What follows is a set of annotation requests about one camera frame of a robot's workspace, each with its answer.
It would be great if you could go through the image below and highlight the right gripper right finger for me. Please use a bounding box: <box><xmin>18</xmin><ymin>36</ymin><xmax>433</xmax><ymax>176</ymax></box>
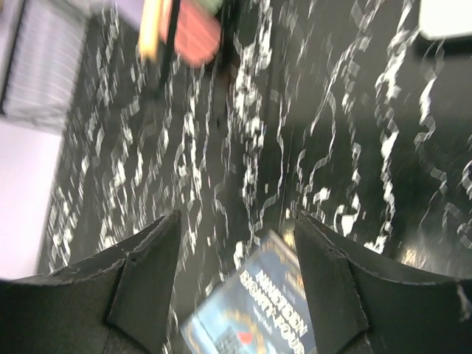
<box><xmin>294</xmin><ymin>211</ymin><xmax>471</xmax><ymax>353</ymax></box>

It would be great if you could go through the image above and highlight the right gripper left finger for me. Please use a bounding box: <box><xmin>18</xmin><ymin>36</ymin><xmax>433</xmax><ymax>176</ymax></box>
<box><xmin>1</xmin><ymin>210</ymin><xmax>181</xmax><ymax>353</ymax></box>

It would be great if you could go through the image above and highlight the Nineteen Eighty-Four book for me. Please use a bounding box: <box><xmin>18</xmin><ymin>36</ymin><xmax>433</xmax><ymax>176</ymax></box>
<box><xmin>181</xmin><ymin>231</ymin><xmax>317</xmax><ymax>353</ymax></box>

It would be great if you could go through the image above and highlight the black marble pattern mat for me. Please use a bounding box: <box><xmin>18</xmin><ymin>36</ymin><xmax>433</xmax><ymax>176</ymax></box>
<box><xmin>38</xmin><ymin>1</ymin><xmax>471</xmax><ymax>353</ymax></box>

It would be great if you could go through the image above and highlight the pink plastic cup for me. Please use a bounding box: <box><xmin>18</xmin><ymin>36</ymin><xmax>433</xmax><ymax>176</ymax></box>
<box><xmin>158</xmin><ymin>1</ymin><xmax>221</xmax><ymax>68</ymax></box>

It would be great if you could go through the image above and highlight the green plastic cup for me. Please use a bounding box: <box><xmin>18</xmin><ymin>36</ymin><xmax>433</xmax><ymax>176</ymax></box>
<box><xmin>199</xmin><ymin>0</ymin><xmax>224</xmax><ymax>15</ymax></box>

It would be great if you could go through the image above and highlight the black wire dish rack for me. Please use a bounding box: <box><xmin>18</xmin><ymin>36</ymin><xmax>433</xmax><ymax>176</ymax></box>
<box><xmin>1</xmin><ymin>1</ymin><xmax>240</xmax><ymax>130</ymax></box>

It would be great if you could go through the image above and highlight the white whiteboard black frame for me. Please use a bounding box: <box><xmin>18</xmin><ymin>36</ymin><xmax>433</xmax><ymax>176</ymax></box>
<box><xmin>418</xmin><ymin>0</ymin><xmax>472</xmax><ymax>41</ymax></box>

